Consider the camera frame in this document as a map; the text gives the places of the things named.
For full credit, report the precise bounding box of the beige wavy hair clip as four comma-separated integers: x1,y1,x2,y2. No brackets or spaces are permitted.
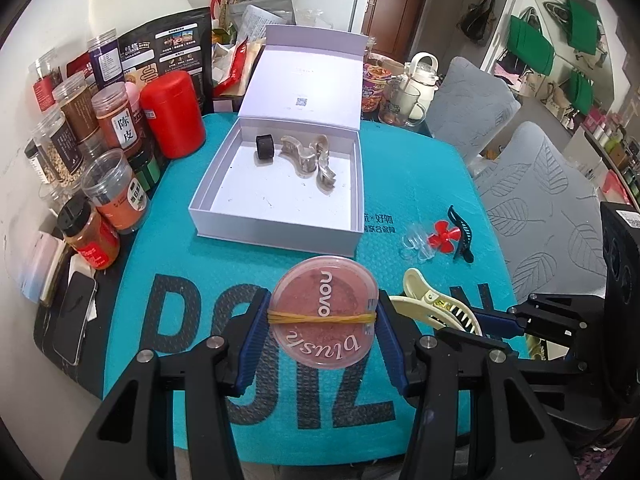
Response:
310,135,344,195
280,134,321,179

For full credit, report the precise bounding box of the smartphone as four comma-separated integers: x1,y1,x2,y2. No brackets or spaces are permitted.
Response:
52,271,99,366

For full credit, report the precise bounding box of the teal bubble mailer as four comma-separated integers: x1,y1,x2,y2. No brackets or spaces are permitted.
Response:
102,110,531,466

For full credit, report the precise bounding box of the purple instant noodle cup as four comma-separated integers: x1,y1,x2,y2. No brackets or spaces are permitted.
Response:
361,62,394,113

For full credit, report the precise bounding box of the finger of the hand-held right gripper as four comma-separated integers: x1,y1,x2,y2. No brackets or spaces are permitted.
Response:
472,292,604,337
435,326,604,377

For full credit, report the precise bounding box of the red flower hair clip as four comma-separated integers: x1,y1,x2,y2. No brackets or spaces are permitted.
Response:
429,220,459,254

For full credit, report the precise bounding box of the black hair clip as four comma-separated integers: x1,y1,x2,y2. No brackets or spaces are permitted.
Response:
446,205,476,264

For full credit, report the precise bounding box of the cream kettle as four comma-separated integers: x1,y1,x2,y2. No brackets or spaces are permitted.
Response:
402,52,444,121

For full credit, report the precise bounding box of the row of spice jars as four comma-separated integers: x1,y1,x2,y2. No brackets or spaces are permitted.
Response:
24,30,162,271

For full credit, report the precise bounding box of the red snack packet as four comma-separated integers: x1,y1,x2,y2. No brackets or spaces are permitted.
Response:
215,40,251,98

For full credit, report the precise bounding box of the black handbag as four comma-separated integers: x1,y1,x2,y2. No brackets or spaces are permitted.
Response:
459,0,498,46

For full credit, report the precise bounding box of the black food pouch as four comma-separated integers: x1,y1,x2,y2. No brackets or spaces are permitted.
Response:
117,6,212,111

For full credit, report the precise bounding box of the clear plastic hair clip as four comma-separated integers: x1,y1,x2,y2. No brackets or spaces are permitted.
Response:
399,223,435,261

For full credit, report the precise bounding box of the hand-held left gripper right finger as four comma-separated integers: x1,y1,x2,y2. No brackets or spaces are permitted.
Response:
375,289,581,480

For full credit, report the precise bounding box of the small white box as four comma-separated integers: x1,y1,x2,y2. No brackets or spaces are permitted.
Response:
22,232,71,306

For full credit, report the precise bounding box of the white gift box with lid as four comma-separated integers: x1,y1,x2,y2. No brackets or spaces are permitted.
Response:
188,24,370,251

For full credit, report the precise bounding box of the pink container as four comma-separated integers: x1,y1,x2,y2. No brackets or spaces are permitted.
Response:
125,81,146,111

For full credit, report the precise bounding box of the red canister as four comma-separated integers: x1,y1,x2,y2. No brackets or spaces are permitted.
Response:
140,71,207,160

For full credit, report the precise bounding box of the brown door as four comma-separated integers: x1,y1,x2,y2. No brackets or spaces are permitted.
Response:
361,0,435,63

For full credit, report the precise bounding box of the pink blush compact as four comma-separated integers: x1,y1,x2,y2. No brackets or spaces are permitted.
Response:
270,255,379,372

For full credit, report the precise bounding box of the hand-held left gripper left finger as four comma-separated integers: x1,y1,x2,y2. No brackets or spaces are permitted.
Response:
60,289,271,480

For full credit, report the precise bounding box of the grey leaf-pattern chair cover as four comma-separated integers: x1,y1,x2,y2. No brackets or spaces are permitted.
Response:
427,56,522,166
472,121,608,306

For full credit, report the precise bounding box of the glass mug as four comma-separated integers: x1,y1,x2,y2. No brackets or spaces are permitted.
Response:
378,78,428,128

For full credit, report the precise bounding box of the green tote bag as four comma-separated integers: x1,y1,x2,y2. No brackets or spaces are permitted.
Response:
509,7,556,78

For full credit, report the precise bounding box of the grey plastic bag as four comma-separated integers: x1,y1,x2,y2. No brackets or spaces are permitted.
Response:
241,0,296,42

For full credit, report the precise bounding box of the cream hair claw clip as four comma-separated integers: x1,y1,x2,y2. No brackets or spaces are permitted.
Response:
389,268,483,337

